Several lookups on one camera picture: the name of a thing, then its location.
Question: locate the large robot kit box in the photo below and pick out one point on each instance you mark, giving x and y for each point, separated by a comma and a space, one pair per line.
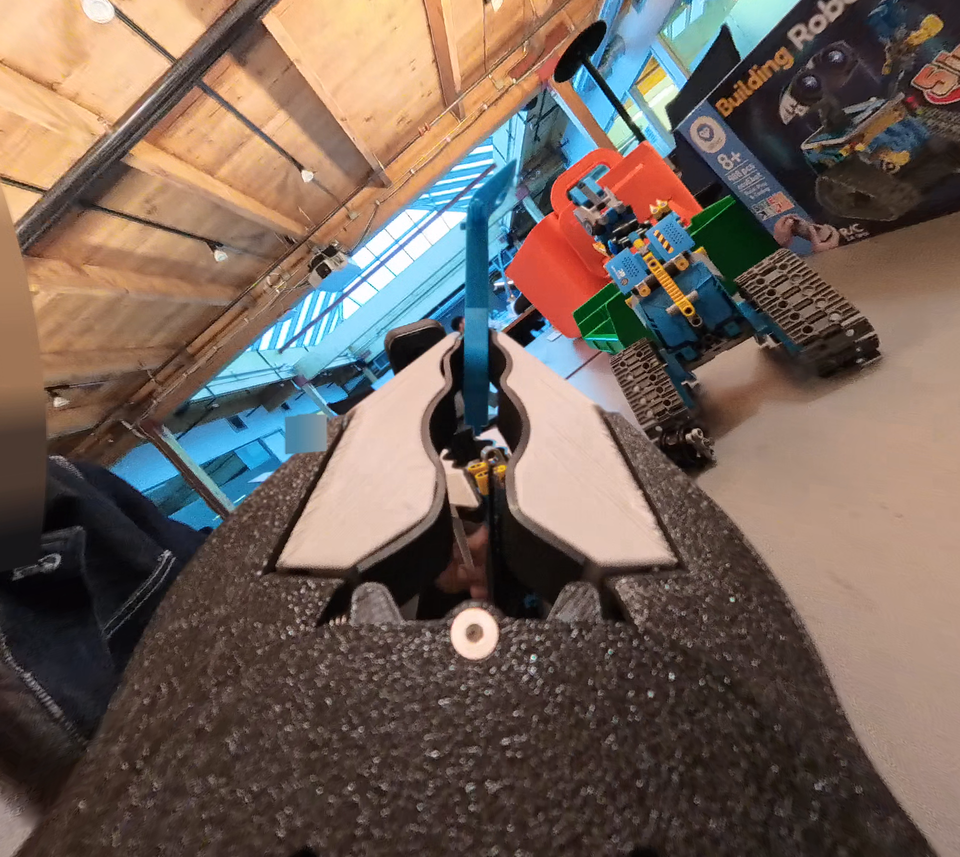
862, 84

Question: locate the orange plastic bin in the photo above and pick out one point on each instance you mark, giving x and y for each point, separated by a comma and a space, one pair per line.
547, 272

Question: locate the blue brick separator tool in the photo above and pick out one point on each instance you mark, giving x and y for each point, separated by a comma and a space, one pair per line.
476, 317

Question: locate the ceiling mounted device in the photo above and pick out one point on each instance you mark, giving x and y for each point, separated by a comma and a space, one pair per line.
328, 264

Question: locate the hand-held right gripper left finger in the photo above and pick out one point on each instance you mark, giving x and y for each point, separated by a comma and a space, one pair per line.
367, 482

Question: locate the black office chair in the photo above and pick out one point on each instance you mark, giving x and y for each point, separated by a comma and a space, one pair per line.
412, 343

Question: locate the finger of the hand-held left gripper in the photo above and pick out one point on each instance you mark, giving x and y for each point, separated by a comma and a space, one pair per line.
459, 482

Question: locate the white desk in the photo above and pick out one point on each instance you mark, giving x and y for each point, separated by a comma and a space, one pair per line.
825, 497

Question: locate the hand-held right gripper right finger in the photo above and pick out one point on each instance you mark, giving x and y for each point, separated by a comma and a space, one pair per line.
592, 489

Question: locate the black ceiling pipe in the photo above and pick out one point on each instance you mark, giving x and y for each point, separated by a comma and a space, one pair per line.
165, 92

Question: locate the green plastic bin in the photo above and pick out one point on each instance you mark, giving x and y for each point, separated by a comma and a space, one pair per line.
742, 227

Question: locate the black disc on pole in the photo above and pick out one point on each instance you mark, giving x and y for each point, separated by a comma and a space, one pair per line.
581, 51

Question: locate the blue tracked toy robot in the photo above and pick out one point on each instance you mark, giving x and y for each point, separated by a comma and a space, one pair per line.
675, 287

